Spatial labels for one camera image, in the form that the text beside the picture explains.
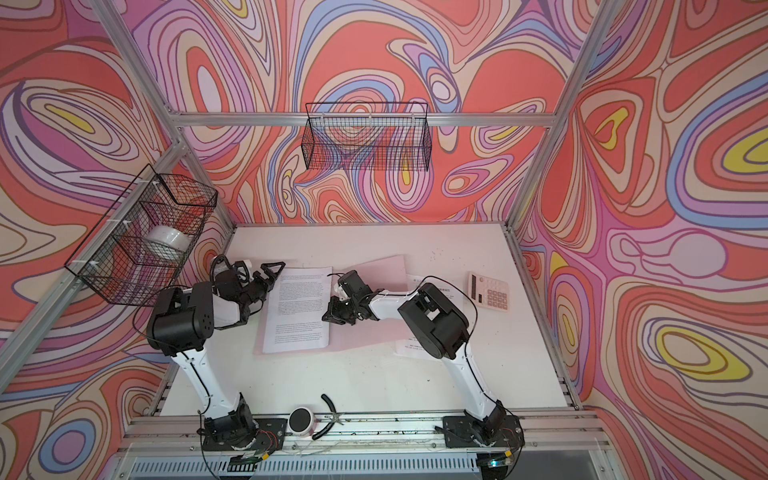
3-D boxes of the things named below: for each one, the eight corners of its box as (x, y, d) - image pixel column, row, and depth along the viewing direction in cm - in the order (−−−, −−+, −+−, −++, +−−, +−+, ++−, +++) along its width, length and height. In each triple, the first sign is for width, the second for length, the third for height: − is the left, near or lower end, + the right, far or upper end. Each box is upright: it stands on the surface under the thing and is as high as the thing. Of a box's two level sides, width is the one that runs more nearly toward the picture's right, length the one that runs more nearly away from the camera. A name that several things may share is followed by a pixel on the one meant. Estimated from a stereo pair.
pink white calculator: (466, 304, 99) (468, 298, 96) (467, 277, 106) (469, 271, 103) (506, 311, 97) (510, 306, 94) (504, 284, 104) (508, 278, 101)
